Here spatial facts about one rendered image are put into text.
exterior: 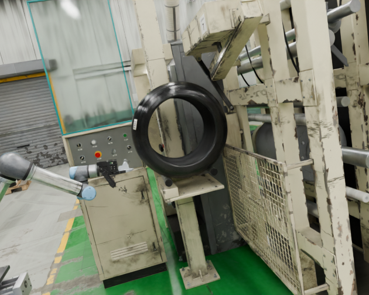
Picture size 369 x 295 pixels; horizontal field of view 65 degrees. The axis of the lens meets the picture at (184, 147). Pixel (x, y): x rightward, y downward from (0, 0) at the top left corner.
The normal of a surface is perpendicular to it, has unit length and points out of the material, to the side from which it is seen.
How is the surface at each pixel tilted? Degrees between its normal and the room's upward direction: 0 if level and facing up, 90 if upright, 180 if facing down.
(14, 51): 90
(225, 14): 90
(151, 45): 90
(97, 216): 90
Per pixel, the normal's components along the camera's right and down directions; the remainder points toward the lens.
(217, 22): 0.19, 0.12
